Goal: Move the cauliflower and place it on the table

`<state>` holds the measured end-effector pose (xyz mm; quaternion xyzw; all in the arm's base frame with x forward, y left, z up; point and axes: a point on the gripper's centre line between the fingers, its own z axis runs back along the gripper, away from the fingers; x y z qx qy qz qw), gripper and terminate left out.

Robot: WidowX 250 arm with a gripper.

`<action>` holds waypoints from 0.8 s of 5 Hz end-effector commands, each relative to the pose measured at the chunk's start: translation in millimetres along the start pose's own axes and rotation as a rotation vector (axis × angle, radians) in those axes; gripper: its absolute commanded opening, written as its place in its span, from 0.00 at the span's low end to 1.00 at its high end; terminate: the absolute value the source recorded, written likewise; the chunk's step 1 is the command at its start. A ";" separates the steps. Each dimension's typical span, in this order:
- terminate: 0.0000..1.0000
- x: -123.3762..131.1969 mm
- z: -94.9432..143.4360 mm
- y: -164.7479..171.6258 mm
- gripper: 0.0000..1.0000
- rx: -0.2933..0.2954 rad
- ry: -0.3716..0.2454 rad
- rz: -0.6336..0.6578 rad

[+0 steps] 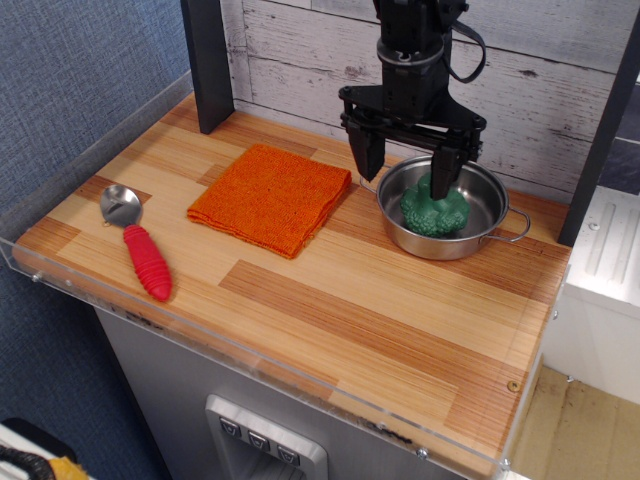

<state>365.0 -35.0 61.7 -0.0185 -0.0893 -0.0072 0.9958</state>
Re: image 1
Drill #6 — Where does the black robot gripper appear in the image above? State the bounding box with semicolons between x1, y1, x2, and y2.
339;44;486;200

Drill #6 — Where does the green toy broccoli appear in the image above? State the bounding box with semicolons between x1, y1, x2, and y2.
400;173;470;238

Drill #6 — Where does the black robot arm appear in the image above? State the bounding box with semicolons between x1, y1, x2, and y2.
339;1;486;200

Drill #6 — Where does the stainless steel pot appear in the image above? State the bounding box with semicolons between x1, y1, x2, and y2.
360;155;531;260

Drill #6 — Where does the orange folded cloth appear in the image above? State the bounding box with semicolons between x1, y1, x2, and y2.
187;144;352;259

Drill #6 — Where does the white toy sink unit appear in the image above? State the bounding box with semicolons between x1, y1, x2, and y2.
541;186;639;403

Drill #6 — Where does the grey toy fridge cabinet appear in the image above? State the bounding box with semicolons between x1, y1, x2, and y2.
98;311;457;479

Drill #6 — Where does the silver dispenser button panel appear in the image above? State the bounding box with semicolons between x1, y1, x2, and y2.
205;394;329;479

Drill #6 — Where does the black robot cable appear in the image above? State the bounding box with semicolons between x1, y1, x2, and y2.
444;17;488;84

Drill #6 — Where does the right dark vertical post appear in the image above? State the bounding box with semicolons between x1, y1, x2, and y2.
557;14;639;247

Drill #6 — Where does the dark vertical post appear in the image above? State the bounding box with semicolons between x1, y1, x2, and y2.
557;14;639;247
180;0;235;134

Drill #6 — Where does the left dark vertical post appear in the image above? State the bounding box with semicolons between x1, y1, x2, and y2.
180;0;235;134

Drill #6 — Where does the red handled ice cream scoop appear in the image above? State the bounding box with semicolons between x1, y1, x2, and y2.
100;184;173;302

